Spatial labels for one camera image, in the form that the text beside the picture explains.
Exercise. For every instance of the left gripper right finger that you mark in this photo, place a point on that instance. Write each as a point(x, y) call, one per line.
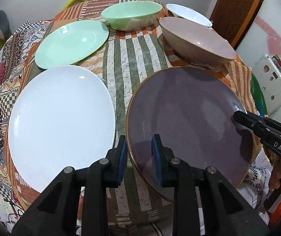
point(203, 196)

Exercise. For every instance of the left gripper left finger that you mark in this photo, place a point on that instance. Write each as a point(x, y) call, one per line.
point(55, 210)

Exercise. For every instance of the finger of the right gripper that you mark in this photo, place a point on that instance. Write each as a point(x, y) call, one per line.
point(261, 126)

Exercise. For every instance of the dark purple plate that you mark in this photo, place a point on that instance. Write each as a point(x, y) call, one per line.
point(192, 111)

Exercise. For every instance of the white plate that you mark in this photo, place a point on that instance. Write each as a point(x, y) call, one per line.
point(63, 117)

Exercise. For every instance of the pink bowl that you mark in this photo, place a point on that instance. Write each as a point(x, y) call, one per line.
point(196, 43)

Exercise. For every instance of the white spotted bowl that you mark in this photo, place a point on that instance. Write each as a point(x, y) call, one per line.
point(181, 11)

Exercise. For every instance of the mint green plate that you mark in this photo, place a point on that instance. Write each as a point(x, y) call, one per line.
point(71, 43)

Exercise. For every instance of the mint green bowl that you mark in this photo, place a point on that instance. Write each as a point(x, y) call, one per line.
point(132, 15)

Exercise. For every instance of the right hand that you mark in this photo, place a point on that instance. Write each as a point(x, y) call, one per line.
point(274, 182)

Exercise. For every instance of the brown wooden door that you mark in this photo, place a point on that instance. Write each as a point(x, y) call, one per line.
point(232, 18)

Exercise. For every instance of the striped patchwork blanket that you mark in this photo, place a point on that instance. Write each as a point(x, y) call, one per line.
point(123, 62)

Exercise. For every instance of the blue patterned patchwork quilt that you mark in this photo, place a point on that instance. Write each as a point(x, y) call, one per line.
point(12, 59)

